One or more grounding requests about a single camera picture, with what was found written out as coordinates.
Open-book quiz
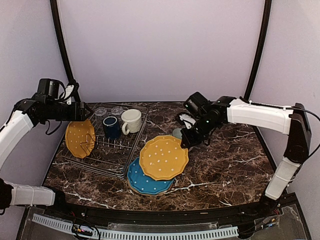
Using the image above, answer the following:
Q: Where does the wiring bundle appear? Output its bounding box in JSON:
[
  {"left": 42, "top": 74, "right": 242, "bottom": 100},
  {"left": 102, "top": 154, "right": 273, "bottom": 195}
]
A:
[
  {"left": 237, "top": 207, "right": 283, "bottom": 237},
  {"left": 44, "top": 204, "right": 101, "bottom": 240}
]

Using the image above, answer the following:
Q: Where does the cream ribbed mug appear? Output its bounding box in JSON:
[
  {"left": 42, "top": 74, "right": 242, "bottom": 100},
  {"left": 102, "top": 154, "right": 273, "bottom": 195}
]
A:
[{"left": 121, "top": 109, "right": 142, "bottom": 135}]

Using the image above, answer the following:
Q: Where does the dark blue mug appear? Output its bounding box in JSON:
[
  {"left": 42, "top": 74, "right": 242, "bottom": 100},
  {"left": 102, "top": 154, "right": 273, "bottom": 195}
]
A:
[{"left": 102, "top": 116, "right": 121, "bottom": 140}]

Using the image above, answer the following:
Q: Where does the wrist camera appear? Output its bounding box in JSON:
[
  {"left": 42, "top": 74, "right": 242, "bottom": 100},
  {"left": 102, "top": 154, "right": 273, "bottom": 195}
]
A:
[
  {"left": 176, "top": 112, "right": 196, "bottom": 129},
  {"left": 62, "top": 82, "right": 80, "bottom": 105}
]

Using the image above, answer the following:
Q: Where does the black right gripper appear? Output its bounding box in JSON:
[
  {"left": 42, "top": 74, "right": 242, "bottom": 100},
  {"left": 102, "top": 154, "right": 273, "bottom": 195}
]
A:
[{"left": 180, "top": 113, "right": 219, "bottom": 148}]

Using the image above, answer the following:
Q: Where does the metal wire dish rack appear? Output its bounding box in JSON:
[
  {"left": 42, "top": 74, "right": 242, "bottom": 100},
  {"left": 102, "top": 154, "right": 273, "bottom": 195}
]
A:
[{"left": 55, "top": 102, "right": 149, "bottom": 179}]

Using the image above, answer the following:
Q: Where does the yellow dotted top plate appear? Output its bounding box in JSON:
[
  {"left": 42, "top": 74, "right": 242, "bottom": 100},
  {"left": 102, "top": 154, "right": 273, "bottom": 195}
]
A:
[{"left": 65, "top": 119, "right": 96, "bottom": 159}]

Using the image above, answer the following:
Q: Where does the light blue slotted cable duct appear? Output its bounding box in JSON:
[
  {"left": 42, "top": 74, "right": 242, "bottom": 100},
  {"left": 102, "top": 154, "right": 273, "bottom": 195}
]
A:
[{"left": 32, "top": 213, "right": 239, "bottom": 240}]

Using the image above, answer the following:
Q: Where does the yellow bottom plate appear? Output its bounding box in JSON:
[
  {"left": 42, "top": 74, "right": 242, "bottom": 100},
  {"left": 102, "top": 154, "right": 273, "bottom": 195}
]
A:
[{"left": 129, "top": 185, "right": 171, "bottom": 197}]

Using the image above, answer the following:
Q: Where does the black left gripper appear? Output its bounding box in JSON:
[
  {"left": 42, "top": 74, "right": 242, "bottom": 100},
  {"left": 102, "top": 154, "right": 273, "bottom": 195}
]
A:
[{"left": 46, "top": 101, "right": 94, "bottom": 122}]

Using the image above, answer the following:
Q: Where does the right black frame post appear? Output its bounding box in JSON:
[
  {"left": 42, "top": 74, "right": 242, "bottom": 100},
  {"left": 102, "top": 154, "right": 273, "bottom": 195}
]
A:
[{"left": 243, "top": 0, "right": 272, "bottom": 101}]

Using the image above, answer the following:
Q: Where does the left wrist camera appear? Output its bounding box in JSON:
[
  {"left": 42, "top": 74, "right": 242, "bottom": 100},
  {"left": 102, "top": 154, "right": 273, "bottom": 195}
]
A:
[{"left": 62, "top": 82, "right": 80, "bottom": 105}]

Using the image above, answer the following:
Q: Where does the light green ceramic bowl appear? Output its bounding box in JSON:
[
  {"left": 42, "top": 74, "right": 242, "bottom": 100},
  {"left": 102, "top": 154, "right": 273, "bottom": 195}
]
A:
[{"left": 172, "top": 128, "right": 182, "bottom": 140}]

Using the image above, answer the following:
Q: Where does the left black frame post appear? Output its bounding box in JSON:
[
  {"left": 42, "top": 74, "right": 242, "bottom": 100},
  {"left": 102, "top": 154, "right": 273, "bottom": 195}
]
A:
[{"left": 49, "top": 0, "right": 81, "bottom": 103}]

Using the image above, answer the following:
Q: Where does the left wiring bundle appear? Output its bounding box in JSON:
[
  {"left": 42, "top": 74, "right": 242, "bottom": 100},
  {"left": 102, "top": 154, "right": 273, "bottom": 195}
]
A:
[{"left": 44, "top": 204, "right": 101, "bottom": 240}]

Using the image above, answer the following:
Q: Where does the right wiring bundle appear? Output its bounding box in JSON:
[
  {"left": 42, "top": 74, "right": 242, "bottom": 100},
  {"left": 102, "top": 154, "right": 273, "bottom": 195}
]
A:
[{"left": 237, "top": 207, "right": 283, "bottom": 237}]

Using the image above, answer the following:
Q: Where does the clear ribbed drinking glass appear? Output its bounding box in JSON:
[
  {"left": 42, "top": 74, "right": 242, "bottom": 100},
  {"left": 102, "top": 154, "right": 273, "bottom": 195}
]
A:
[{"left": 94, "top": 107, "right": 107, "bottom": 118}]

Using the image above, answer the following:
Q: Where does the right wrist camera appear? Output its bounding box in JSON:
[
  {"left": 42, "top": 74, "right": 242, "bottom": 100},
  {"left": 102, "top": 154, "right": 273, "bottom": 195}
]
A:
[{"left": 176, "top": 112, "right": 196, "bottom": 129}]

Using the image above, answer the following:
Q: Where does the black front rail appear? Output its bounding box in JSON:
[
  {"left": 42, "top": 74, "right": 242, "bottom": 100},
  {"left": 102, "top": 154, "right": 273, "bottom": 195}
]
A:
[{"left": 23, "top": 193, "right": 303, "bottom": 227}]

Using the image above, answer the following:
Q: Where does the black frame post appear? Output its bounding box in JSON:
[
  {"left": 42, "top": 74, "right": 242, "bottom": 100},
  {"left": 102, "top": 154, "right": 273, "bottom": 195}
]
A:
[
  {"left": 49, "top": 0, "right": 81, "bottom": 103},
  {"left": 243, "top": 0, "right": 272, "bottom": 101}
]

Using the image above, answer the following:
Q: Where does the blue plate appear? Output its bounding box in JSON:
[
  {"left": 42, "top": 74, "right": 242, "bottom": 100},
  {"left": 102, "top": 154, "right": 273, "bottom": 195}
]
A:
[{"left": 127, "top": 157, "right": 175, "bottom": 194}]

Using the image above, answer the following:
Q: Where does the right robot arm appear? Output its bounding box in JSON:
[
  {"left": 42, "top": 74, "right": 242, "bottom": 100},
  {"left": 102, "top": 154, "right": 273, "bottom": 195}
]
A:
[{"left": 180, "top": 92, "right": 312, "bottom": 217}]

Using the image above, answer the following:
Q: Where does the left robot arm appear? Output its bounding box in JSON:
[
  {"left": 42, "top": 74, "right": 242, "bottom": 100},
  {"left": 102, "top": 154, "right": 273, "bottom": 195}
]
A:
[{"left": 0, "top": 78, "right": 94, "bottom": 218}]

